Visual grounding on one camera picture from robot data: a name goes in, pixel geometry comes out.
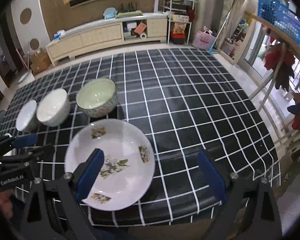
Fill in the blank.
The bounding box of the white bowl red pattern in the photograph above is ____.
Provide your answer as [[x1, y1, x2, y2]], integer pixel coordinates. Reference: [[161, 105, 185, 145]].
[[16, 100, 39, 132]]

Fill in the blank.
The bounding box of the white plate bird pattern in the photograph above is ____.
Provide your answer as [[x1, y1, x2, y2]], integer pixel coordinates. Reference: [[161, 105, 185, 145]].
[[64, 119, 155, 211]]

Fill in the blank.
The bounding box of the plain white bowl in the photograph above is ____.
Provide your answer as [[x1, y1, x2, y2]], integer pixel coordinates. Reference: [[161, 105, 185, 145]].
[[36, 88, 70, 127]]

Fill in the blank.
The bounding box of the green patterned bowl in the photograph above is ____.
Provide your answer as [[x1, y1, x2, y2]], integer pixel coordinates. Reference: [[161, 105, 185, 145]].
[[76, 78, 118, 118]]

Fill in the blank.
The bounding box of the left hand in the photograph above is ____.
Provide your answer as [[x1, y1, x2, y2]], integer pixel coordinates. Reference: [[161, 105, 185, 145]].
[[0, 189, 13, 220]]

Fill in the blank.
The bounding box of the white mop bucket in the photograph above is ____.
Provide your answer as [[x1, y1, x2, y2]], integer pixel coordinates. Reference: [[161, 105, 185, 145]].
[[18, 70, 36, 85]]

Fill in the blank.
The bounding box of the black white checkered tablecloth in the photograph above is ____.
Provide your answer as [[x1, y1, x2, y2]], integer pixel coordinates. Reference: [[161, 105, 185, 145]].
[[0, 48, 281, 227]]

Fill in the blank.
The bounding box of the cardboard boxes stack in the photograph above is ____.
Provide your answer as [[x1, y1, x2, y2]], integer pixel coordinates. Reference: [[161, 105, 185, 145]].
[[30, 48, 51, 75]]

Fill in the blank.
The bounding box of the pink bag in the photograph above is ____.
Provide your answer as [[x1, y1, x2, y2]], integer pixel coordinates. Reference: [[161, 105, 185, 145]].
[[192, 29, 216, 50]]

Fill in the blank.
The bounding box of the wooden clothes rack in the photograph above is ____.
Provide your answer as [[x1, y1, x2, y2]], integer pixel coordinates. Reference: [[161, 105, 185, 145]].
[[242, 10, 300, 160]]

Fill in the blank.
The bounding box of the cream TV cabinet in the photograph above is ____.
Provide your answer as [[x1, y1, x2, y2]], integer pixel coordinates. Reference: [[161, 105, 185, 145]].
[[46, 12, 167, 66]]

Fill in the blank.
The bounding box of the wooden framed mirror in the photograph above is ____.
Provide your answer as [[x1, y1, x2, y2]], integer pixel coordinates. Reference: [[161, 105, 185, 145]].
[[215, 0, 258, 64]]

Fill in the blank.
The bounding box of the silver standing air conditioner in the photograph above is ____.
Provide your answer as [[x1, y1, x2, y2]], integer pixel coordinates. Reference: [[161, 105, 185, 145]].
[[193, 0, 217, 35]]

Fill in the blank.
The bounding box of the white metal shelf rack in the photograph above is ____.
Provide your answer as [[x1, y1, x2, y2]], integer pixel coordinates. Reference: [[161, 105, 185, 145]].
[[162, 0, 197, 44]]

